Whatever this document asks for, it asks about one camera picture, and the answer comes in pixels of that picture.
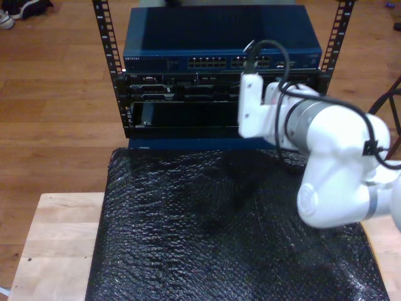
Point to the blue network switch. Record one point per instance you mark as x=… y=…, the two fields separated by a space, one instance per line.
x=188 y=28

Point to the black bubble wrap mat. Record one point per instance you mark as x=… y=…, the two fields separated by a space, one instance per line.
x=188 y=251

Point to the brown wooden chair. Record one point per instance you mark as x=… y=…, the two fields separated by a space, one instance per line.
x=381 y=104

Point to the black rack server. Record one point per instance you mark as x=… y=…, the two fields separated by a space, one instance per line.
x=188 y=89

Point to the black perforated rack post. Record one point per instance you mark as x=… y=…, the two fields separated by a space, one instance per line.
x=343 y=31
x=103 y=31

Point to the small blue floor object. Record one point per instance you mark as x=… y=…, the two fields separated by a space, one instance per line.
x=389 y=5

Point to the dark sneaker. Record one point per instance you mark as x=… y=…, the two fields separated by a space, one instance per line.
x=31 y=9

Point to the white sneaker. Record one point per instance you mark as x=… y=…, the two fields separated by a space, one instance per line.
x=5 y=20

